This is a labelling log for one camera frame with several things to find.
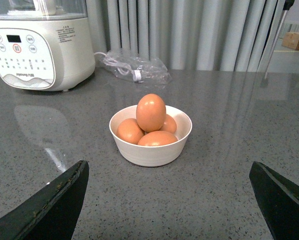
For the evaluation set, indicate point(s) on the grey curtain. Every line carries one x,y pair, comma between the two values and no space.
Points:
220,35

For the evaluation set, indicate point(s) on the brown egg front in bowl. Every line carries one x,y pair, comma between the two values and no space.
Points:
157,138

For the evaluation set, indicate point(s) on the white round bowl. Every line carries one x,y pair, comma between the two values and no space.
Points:
152,156

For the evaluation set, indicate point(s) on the brown egg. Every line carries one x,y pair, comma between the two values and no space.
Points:
157,138
169,124
129,131
151,112

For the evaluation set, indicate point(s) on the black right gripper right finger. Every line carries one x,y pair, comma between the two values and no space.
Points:
278,200

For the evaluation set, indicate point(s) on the white Joyoung soymilk machine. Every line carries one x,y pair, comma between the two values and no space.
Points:
45,45

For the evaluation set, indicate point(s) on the clear plastic bag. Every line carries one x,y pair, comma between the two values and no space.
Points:
127,65

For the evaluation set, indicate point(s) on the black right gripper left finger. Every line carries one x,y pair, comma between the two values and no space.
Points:
51,213

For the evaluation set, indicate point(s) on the cardboard box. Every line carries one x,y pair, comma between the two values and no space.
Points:
291,40

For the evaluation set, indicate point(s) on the brown egg back in bowl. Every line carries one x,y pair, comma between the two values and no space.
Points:
169,124

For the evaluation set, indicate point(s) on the metal stand pole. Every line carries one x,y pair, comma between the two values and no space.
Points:
286,7

